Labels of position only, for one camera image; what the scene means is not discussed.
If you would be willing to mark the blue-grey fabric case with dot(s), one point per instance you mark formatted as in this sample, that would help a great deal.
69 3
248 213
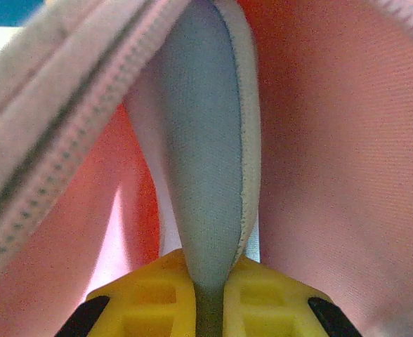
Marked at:
206 140

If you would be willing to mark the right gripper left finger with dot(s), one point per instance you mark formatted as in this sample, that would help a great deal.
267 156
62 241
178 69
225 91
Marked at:
147 305

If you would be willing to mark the pink backpack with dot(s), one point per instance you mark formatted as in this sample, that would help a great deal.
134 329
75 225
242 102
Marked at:
333 158

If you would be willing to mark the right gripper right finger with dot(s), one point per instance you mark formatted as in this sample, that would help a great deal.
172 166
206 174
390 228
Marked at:
269 309

